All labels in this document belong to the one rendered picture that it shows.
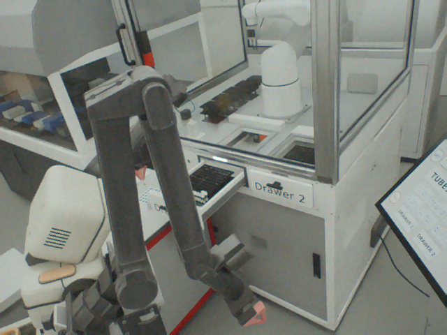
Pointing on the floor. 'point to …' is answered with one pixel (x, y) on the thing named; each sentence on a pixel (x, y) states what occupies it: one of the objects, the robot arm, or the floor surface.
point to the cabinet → (311, 242)
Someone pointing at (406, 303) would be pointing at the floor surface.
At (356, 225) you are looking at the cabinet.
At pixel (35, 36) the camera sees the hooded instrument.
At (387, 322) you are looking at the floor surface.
